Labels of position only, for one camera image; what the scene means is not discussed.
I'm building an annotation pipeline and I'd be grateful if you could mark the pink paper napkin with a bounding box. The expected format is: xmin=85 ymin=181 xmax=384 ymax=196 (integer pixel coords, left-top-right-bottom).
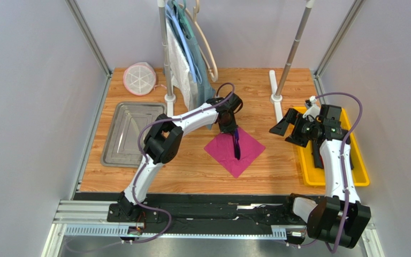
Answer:
xmin=204 ymin=128 xmax=265 ymax=178

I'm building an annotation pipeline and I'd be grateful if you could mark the silver metal tray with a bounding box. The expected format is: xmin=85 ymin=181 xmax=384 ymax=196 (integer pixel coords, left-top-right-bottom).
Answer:
xmin=101 ymin=101 xmax=166 ymax=168

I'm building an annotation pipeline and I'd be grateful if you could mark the pink white mesh basket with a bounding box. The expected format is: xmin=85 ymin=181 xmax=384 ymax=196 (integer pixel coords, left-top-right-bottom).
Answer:
xmin=123 ymin=62 xmax=167 ymax=96

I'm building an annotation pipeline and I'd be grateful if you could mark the beige clothes hanger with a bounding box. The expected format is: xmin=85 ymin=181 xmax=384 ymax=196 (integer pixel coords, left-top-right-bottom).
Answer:
xmin=179 ymin=0 xmax=219 ymax=82

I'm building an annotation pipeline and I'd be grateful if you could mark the purple cable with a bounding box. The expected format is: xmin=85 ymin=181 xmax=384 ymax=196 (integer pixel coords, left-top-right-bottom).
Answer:
xmin=120 ymin=82 xmax=237 ymax=245
xmin=284 ymin=92 xmax=364 ymax=254

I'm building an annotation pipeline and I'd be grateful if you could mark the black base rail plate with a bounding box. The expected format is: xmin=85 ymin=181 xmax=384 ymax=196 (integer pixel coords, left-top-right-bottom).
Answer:
xmin=74 ymin=192 xmax=307 ymax=235

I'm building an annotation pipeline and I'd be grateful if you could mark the white lace cloth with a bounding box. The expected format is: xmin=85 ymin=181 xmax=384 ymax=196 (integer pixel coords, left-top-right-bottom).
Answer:
xmin=166 ymin=18 xmax=198 ymax=111

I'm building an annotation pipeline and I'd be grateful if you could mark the rack pole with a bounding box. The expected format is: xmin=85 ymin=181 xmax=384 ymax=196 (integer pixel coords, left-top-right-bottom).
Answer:
xmin=157 ymin=0 xmax=177 ymax=117
xmin=269 ymin=0 xmax=315 ymax=123

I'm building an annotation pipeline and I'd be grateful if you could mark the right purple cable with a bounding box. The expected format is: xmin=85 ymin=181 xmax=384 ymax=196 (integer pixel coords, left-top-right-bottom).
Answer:
xmin=284 ymin=92 xmax=364 ymax=254

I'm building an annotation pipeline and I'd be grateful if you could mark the yellow plastic bin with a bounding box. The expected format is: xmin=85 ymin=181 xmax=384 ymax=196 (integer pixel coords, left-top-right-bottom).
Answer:
xmin=292 ymin=107 xmax=370 ymax=187

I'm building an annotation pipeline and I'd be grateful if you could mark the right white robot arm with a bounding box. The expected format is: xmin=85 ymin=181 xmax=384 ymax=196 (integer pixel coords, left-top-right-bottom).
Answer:
xmin=269 ymin=105 xmax=371 ymax=248

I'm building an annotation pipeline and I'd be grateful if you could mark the blue clothes hanger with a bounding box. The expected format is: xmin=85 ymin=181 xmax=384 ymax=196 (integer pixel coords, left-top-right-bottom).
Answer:
xmin=166 ymin=1 xmax=205 ymax=83

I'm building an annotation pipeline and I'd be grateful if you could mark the right rack pole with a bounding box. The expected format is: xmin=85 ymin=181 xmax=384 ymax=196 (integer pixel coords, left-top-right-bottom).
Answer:
xmin=269 ymin=0 xmax=315 ymax=123

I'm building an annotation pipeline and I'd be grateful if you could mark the black object in bin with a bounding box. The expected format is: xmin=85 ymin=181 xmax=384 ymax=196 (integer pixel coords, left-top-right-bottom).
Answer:
xmin=312 ymin=140 xmax=343 ymax=169

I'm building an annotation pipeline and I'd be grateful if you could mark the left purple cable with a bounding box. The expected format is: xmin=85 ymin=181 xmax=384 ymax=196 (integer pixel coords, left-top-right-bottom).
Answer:
xmin=120 ymin=82 xmax=237 ymax=245

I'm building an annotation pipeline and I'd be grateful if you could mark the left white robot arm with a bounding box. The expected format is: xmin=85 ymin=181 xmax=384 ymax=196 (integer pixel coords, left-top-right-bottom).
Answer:
xmin=117 ymin=94 xmax=243 ymax=220

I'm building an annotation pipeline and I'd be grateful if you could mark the left rack pole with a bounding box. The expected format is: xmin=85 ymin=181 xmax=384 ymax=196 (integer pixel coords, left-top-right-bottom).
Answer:
xmin=157 ymin=0 xmax=177 ymax=117

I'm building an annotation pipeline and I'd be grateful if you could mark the blue grey hanging cloth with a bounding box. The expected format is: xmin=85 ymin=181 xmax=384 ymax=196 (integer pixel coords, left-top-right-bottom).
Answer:
xmin=182 ymin=7 xmax=216 ymax=131

